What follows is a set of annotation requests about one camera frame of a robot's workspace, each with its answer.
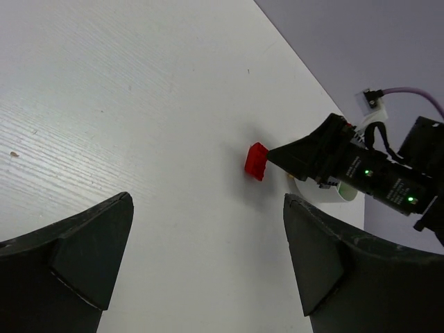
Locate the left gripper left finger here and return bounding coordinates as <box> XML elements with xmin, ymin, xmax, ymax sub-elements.
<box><xmin>1</xmin><ymin>192</ymin><xmax>134</xmax><ymax>332</ymax></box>

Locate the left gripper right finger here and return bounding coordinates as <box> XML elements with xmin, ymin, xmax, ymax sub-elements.
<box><xmin>283</xmin><ymin>194</ymin><xmax>443</xmax><ymax>332</ymax></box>

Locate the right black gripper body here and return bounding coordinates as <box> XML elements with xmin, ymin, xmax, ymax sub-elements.
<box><xmin>322</xmin><ymin>142</ymin><xmax>438</xmax><ymax>216</ymax></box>

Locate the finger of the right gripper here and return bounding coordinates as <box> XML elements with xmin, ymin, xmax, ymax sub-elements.
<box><xmin>266</xmin><ymin>114</ymin><xmax>350</xmax><ymax>182</ymax></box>

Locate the red square lego brick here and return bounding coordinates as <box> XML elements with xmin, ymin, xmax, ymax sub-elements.
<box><xmin>244</xmin><ymin>142</ymin><xmax>268</xmax><ymax>181</ymax></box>

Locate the white round divided container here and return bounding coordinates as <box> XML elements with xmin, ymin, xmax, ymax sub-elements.
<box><xmin>293</xmin><ymin>178</ymin><xmax>358</xmax><ymax>204</ymax></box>

